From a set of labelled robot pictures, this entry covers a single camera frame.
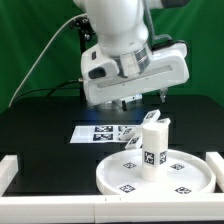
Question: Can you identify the white front fence rail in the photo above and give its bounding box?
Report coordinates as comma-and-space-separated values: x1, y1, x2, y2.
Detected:
0, 193, 224, 224

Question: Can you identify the black cable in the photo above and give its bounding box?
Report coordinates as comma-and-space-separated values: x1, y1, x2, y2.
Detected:
8, 78, 88, 107

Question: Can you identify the white left fence block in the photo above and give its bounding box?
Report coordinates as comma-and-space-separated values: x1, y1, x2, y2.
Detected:
0, 155, 18, 197

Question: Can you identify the white right fence block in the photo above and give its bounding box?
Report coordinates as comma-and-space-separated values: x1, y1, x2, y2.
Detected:
206, 152, 224, 193

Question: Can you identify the white fence block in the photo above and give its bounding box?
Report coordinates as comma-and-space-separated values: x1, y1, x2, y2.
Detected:
206, 152, 224, 193
0, 155, 18, 197

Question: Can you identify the white marker sheet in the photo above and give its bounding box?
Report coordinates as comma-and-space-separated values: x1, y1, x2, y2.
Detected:
70, 125, 136, 143

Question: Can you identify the white cross-shaped table base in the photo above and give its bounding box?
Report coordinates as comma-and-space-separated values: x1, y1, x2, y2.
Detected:
119, 109, 171, 150

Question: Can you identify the grey braided cable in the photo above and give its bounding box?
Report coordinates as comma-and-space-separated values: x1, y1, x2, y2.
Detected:
142, 0, 158, 44

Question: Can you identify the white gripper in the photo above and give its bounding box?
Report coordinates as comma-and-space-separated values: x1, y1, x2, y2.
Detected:
83, 43, 189, 111

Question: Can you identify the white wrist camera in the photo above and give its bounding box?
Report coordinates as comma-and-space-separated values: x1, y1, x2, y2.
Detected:
81, 44, 119, 81

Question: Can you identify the white round table top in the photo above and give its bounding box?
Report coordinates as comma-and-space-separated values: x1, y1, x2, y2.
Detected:
96, 149, 216, 195

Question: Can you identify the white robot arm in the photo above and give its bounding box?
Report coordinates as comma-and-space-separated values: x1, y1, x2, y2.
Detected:
73, 0, 190, 105

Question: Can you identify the white cable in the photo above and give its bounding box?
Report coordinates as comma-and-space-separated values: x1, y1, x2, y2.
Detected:
7, 13, 88, 108

